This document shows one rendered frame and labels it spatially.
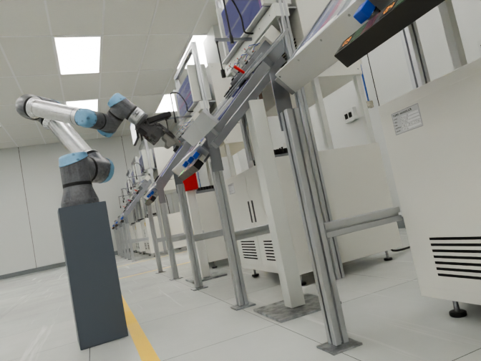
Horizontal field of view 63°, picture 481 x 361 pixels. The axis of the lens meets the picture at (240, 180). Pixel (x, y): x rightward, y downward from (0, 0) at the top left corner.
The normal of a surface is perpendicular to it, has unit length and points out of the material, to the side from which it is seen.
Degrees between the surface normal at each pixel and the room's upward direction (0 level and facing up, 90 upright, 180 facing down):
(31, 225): 90
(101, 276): 90
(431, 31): 90
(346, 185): 90
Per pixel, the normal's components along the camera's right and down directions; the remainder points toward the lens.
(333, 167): 0.35, -0.15
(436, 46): -0.92, 0.15
